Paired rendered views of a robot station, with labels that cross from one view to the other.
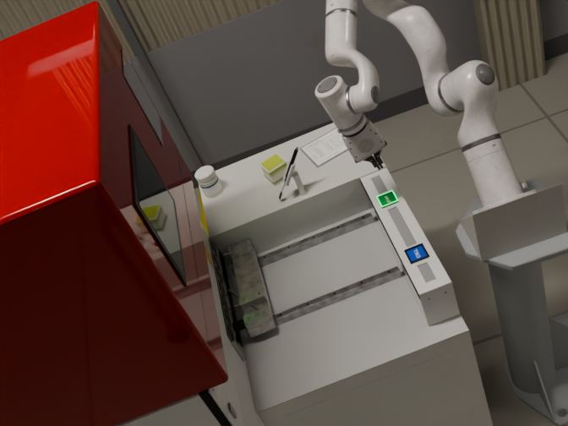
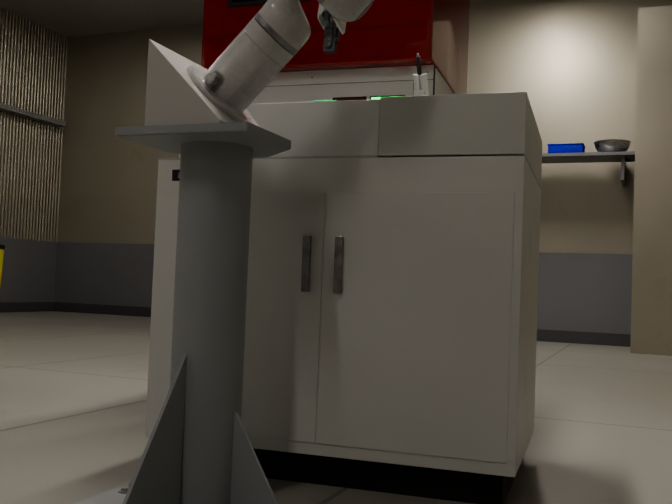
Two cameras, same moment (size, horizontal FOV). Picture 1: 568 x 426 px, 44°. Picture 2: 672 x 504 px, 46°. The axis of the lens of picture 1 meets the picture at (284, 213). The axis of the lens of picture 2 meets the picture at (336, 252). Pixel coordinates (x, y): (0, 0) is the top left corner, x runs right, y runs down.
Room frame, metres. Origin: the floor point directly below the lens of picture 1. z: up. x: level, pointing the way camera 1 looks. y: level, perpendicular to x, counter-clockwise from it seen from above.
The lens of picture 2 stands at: (2.18, -2.24, 0.50)
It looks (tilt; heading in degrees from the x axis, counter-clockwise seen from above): 2 degrees up; 105
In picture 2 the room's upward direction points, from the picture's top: 2 degrees clockwise
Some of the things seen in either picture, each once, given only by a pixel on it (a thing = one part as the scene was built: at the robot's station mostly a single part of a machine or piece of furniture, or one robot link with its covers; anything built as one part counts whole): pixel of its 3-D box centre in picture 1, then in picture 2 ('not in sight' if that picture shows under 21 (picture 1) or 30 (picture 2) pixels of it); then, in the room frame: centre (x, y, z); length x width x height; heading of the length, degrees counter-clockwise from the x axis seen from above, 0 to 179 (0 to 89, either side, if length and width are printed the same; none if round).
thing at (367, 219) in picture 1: (302, 245); not in sight; (1.75, -0.01, 0.84); 0.50 x 0.02 x 0.03; 87
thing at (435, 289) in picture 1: (406, 241); (281, 133); (1.52, -0.30, 0.89); 0.55 x 0.09 x 0.14; 177
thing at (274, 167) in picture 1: (275, 169); not in sight; (1.98, -0.03, 1.00); 0.07 x 0.07 x 0.07; 15
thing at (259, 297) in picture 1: (253, 299); not in sight; (1.55, 0.19, 0.89); 0.08 x 0.03 x 0.03; 87
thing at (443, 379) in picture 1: (353, 333); (355, 318); (1.68, -0.05, 0.41); 0.96 x 0.64 x 0.82; 177
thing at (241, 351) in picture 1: (227, 297); not in sight; (1.60, 0.27, 0.89); 0.44 x 0.02 x 0.10; 177
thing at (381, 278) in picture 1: (322, 302); not in sight; (1.48, 0.00, 0.84); 0.50 x 0.02 x 0.03; 87
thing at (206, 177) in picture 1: (209, 182); not in sight; (2.05, 0.19, 1.01); 0.07 x 0.07 x 0.10
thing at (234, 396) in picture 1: (215, 315); (313, 129); (1.42, 0.29, 1.02); 0.81 x 0.03 x 0.40; 177
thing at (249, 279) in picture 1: (252, 287); not in sight; (1.63, 0.19, 0.87); 0.36 x 0.08 x 0.03; 177
